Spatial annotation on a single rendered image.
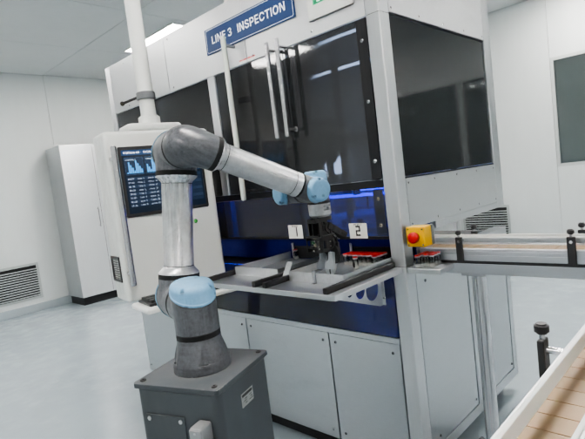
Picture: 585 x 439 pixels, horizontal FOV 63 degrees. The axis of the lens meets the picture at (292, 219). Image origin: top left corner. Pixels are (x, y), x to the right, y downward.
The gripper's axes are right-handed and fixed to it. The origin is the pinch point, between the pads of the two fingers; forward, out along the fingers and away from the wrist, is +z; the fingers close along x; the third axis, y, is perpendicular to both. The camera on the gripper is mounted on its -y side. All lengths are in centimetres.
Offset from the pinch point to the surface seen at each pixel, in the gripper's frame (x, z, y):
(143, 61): -95, -95, 2
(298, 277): -15.4, 2.2, 1.2
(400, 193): 12.6, -22.8, -29.2
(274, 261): -53, 4, -24
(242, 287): -33.2, 3.8, 13.1
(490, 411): 33, 61, -40
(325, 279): -2.3, 2.1, 1.4
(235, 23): -62, -106, -29
